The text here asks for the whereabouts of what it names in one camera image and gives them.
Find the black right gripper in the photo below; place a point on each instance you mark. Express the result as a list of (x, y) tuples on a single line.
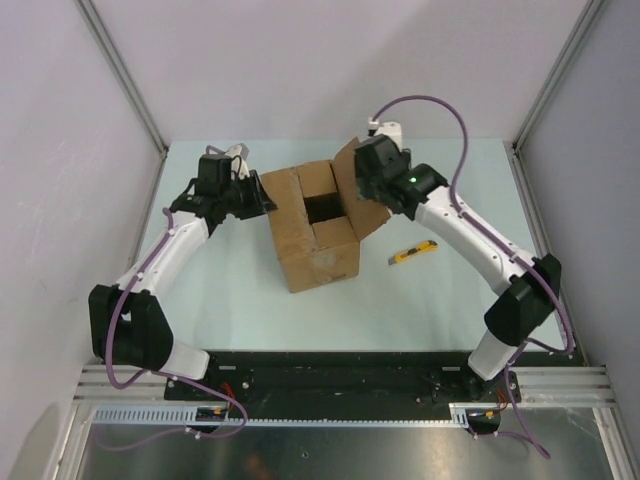
[(364, 188)]

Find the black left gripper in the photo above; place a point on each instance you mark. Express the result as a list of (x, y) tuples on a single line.
[(259, 202)]

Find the brown cardboard express box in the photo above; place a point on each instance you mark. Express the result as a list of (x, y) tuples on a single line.
[(320, 221)]

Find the yellow utility knife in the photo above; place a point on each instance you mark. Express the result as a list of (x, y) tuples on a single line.
[(413, 251)]

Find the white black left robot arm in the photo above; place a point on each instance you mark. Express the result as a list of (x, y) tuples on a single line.
[(127, 321)]

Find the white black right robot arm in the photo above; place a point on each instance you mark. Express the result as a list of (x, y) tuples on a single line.
[(527, 287)]

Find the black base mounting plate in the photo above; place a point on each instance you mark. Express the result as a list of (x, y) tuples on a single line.
[(248, 374)]

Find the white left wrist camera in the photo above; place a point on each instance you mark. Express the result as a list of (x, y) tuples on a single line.
[(239, 166)]

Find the left aluminium frame post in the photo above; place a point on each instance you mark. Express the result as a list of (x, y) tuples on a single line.
[(118, 66)]

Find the aluminium frame post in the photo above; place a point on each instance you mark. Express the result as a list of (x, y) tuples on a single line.
[(118, 66), (576, 41)]

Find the right aluminium frame post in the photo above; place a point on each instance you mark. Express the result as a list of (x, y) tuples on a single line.
[(576, 41)]

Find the aluminium frame rail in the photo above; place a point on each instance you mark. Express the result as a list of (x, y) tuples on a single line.
[(565, 387)]

